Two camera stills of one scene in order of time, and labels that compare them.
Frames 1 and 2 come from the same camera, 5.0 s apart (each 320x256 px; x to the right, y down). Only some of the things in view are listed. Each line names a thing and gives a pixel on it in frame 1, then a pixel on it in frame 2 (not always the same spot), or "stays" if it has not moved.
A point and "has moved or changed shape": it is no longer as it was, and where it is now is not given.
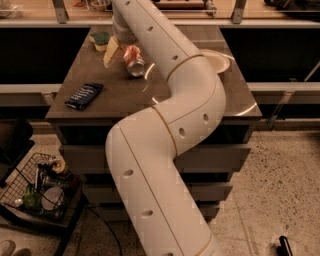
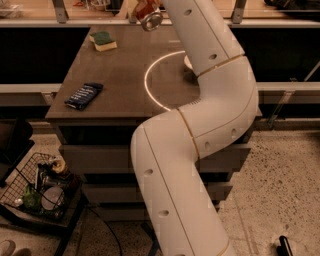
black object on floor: x=284 y=249 stays
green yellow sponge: x=100 y=40 stays
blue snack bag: x=84 y=95 stays
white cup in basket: x=52 y=197 stays
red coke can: x=135 y=65 has moved or changed shape
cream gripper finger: x=110 y=51 → x=131 y=4
